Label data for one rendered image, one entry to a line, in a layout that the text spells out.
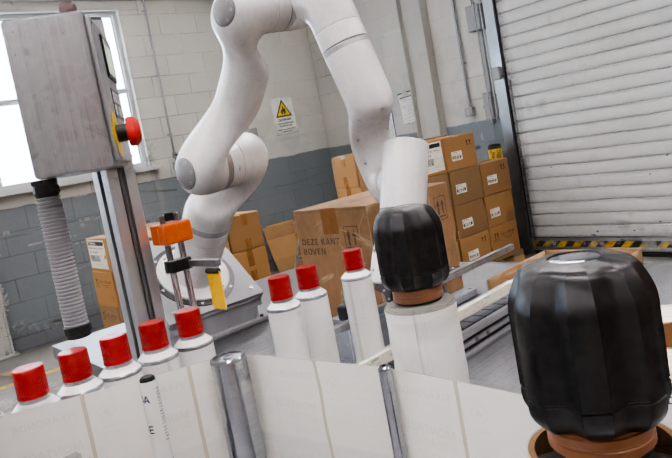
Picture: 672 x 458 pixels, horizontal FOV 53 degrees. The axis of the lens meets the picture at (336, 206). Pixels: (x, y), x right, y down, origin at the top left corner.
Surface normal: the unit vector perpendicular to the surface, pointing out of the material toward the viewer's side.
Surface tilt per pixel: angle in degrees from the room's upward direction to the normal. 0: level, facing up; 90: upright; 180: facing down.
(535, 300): 72
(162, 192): 90
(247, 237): 91
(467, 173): 88
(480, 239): 86
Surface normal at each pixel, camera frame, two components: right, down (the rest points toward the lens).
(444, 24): -0.76, 0.20
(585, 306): -0.30, -0.20
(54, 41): 0.19, 0.06
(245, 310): 0.66, -0.05
